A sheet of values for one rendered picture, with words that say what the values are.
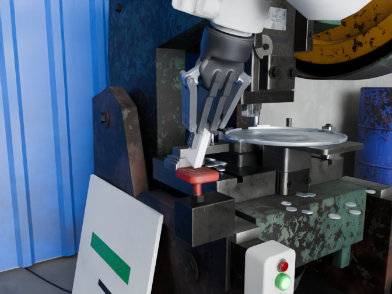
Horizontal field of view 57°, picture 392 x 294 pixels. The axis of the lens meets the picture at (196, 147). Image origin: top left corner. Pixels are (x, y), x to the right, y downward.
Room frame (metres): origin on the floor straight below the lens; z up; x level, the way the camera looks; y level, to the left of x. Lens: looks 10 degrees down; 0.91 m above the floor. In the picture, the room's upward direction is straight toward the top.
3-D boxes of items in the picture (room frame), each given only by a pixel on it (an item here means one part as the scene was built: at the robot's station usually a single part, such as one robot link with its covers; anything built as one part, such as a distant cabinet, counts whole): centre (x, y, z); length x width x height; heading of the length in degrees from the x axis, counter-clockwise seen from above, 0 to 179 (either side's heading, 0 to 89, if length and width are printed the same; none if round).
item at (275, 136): (0.88, -0.22, 0.78); 0.29 x 0.29 x 0.01
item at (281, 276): (0.56, -0.15, 0.58); 0.03 x 0.01 x 0.03; 124
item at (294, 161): (0.85, -0.24, 0.72); 0.25 x 0.14 x 0.14; 34
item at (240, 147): (0.99, -0.15, 0.76); 0.15 x 0.09 x 0.05; 124
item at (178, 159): (0.90, -0.01, 0.76); 0.17 x 0.06 x 0.10; 124
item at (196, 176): (0.62, 0.00, 0.72); 0.07 x 0.06 x 0.08; 34
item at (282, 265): (0.56, -0.15, 0.61); 0.02 x 0.01 x 0.02; 124
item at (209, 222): (0.63, -0.02, 0.62); 0.10 x 0.06 x 0.20; 124
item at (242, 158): (0.99, -0.14, 0.72); 0.20 x 0.16 x 0.03; 124
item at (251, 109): (0.98, -0.15, 0.84); 0.05 x 0.03 x 0.04; 124
